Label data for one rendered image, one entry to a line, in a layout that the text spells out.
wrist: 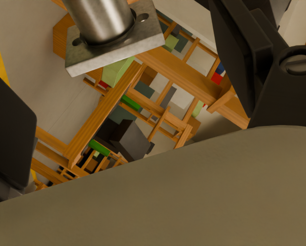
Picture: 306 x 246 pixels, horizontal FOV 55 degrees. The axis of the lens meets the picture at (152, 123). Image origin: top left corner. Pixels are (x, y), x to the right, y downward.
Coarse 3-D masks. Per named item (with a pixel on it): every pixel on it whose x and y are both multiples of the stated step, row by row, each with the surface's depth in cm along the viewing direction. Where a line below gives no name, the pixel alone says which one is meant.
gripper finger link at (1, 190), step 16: (0, 80) 12; (0, 96) 11; (16, 96) 12; (0, 112) 11; (16, 112) 12; (32, 112) 13; (0, 128) 11; (16, 128) 12; (32, 128) 13; (0, 144) 10; (16, 144) 11; (32, 144) 12; (0, 160) 10; (16, 160) 11; (0, 176) 10; (16, 176) 11; (0, 192) 10; (16, 192) 11
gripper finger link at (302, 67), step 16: (288, 48) 8; (304, 48) 7; (272, 64) 7; (288, 64) 7; (304, 64) 7; (272, 80) 7; (288, 80) 7; (304, 80) 7; (272, 96) 7; (288, 96) 7; (304, 96) 7; (256, 112) 7; (272, 112) 7; (288, 112) 6; (304, 112) 6
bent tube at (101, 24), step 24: (72, 0) 14; (96, 0) 14; (120, 0) 15; (144, 0) 17; (96, 24) 15; (120, 24) 15; (144, 24) 16; (72, 48) 17; (96, 48) 16; (120, 48) 15; (144, 48) 16; (72, 72) 16
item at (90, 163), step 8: (96, 152) 1018; (112, 152) 1030; (80, 160) 995; (88, 160) 992; (104, 160) 1008; (120, 160) 1029; (64, 168) 960; (88, 168) 993; (104, 168) 1009; (64, 176) 960
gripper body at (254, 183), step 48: (192, 144) 6; (240, 144) 6; (288, 144) 5; (48, 192) 6; (96, 192) 6; (144, 192) 5; (192, 192) 5; (240, 192) 5; (288, 192) 5; (0, 240) 6; (48, 240) 5; (96, 240) 5; (144, 240) 5; (192, 240) 5; (240, 240) 4; (288, 240) 4
